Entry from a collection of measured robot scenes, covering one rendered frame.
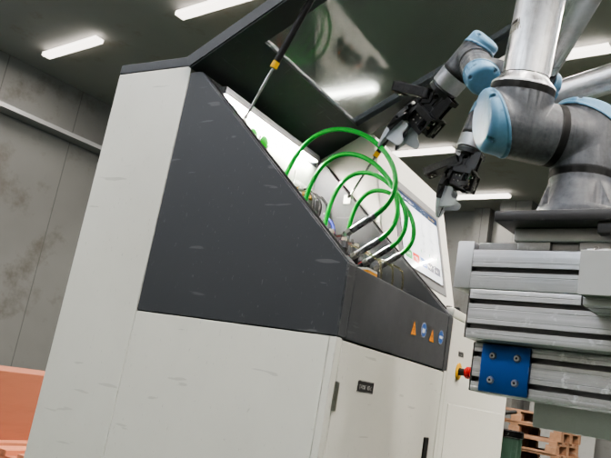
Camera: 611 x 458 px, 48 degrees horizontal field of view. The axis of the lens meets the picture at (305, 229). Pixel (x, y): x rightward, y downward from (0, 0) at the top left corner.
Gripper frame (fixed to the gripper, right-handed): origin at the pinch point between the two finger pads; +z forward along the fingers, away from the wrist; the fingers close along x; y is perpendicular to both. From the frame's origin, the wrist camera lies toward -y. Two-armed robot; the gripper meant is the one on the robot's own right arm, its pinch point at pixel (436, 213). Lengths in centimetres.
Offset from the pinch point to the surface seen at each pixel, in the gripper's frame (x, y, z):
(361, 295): -42, 13, 33
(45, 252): 410, -794, 95
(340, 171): 14, -49, -10
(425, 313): -2.8, 9.7, 28.7
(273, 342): -50, 2, 50
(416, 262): 46, -25, 8
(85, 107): 400, -846, -128
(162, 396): -51, -22, 72
